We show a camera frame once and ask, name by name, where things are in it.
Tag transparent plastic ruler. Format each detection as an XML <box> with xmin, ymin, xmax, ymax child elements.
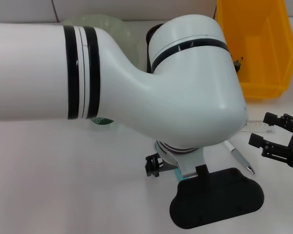
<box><xmin>243</xmin><ymin>120</ymin><xmax>276</xmax><ymax>134</ymax></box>

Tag blue scissors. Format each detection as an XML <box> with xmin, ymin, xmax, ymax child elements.
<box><xmin>154</xmin><ymin>142</ymin><xmax>185</xmax><ymax>182</ymax></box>

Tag green plastic wrapper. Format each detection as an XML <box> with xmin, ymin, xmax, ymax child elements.
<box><xmin>233</xmin><ymin>56</ymin><xmax>244</xmax><ymax>73</ymax></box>

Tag clear green-label water bottle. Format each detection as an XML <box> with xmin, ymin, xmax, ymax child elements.
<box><xmin>90</xmin><ymin>117</ymin><xmax>116</xmax><ymax>128</ymax></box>

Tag white grey ballpoint pen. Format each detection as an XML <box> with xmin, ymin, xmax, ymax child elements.
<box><xmin>224</xmin><ymin>140</ymin><xmax>256</xmax><ymax>175</ymax></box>

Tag black mesh pen holder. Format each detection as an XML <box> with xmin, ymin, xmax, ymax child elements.
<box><xmin>145</xmin><ymin>23</ymin><xmax>165</xmax><ymax>74</ymax></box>

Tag translucent green fruit plate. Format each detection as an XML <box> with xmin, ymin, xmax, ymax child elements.
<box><xmin>61</xmin><ymin>14</ymin><xmax>141</xmax><ymax>71</ymax></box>

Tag yellow plastic bin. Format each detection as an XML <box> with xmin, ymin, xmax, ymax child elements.
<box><xmin>214</xmin><ymin>0</ymin><xmax>293</xmax><ymax>99</ymax></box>

